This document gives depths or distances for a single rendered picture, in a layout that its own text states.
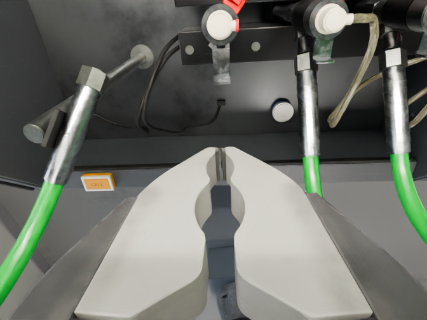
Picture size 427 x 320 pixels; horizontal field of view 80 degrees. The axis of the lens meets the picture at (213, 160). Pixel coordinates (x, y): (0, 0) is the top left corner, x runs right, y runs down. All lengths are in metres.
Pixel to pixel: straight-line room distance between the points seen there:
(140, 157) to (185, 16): 0.25
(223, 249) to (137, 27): 0.60
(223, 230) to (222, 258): 0.08
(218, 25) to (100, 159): 0.37
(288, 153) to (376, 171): 0.14
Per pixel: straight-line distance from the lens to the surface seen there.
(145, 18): 0.49
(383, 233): 2.26
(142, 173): 0.46
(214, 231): 0.80
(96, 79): 0.23
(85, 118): 0.23
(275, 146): 0.49
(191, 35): 0.33
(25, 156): 0.49
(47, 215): 0.24
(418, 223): 0.27
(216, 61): 0.22
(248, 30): 0.33
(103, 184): 0.48
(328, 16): 0.22
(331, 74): 0.53
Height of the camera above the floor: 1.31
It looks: 58 degrees down
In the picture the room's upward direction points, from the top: 177 degrees counter-clockwise
